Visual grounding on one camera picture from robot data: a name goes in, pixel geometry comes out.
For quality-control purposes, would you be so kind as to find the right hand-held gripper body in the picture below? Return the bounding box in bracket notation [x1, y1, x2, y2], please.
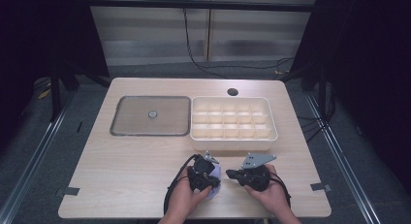
[237, 152, 278, 192]

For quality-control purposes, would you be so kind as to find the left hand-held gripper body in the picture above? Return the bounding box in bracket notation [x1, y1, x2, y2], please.
[186, 150, 220, 192]

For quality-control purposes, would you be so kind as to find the lilac sock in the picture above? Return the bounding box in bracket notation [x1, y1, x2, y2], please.
[205, 163, 225, 202]

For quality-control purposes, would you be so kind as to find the white divided storage box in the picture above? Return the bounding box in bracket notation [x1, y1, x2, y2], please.
[189, 95, 279, 152]

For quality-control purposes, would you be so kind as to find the person's right hand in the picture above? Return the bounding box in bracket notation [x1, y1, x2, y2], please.
[243, 164, 291, 219]

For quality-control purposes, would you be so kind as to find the person's left hand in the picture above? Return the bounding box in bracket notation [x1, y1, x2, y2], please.
[167, 168, 213, 219]

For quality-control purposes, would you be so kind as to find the grey tape strip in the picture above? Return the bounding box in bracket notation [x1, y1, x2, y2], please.
[54, 186, 80, 198]
[309, 181, 333, 193]

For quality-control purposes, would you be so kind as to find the black metal stand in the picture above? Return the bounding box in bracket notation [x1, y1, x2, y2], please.
[300, 67, 328, 119]
[48, 64, 80, 123]

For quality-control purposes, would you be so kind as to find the dark curtain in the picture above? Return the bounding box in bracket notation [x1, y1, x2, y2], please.
[290, 0, 411, 194]
[0, 0, 111, 150]

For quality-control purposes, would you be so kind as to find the black horizontal bar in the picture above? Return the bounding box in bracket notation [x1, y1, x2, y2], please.
[86, 0, 322, 14]

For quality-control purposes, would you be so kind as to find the yellow floor item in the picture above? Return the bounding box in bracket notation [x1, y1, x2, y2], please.
[36, 87, 53, 101]

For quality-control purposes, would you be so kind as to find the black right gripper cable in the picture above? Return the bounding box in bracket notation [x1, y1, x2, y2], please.
[269, 171, 293, 209]

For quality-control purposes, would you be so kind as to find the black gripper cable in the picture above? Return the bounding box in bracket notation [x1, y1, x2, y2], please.
[162, 153, 199, 216]
[269, 171, 293, 209]

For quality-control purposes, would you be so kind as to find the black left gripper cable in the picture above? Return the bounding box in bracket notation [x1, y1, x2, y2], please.
[162, 153, 199, 216]

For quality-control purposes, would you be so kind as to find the bundle of black floor cables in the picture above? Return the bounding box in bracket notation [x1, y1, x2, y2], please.
[296, 86, 337, 144]

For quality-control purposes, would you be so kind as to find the metal floor rail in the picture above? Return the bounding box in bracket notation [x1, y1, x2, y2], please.
[304, 93, 383, 224]
[0, 90, 76, 224]

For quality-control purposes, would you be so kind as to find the long black wall cable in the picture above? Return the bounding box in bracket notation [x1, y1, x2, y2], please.
[181, 6, 296, 80]

